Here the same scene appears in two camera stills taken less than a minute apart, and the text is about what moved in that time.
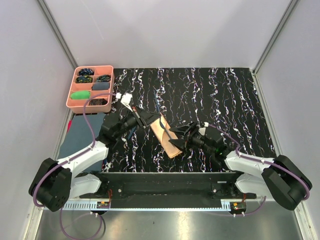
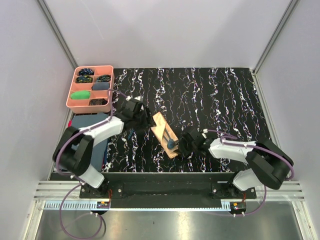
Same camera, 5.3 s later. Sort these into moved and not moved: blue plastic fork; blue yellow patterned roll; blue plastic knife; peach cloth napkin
Moved: blue plastic fork
Not moved: peach cloth napkin; blue plastic knife; blue yellow patterned roll
